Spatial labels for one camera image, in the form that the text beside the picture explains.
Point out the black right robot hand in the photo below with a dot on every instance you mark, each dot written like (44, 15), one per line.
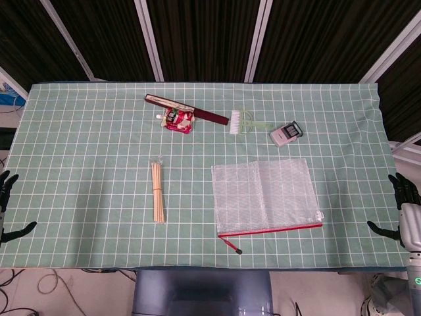
(411, 227)

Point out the green checked tablecloth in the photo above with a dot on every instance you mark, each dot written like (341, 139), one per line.
(98, 148)

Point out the bundle of wooden sticks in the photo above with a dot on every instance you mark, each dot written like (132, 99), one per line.
(158, 194)

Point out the white frame post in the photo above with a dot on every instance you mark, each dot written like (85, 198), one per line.
(258, 39)
(149, 39)
(394, 49)
(67, 36)

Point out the white frame rail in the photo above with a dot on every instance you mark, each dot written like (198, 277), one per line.
(406, 148)

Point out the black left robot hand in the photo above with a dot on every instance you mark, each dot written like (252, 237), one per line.
(10, 234)

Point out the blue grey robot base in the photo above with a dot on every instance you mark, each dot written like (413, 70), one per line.
(204, 289)

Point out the green white-bristle brush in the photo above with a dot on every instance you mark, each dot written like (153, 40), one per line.
(235, 121)

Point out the clear zip pouch red edge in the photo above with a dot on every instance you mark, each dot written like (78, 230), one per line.
(263, 194)

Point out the blue white poster board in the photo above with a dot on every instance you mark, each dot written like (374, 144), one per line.
(10, 89)

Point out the white date stamp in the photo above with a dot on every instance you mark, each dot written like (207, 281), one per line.
(283, 136)

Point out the red snack pouch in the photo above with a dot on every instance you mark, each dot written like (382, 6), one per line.
(177, 121)

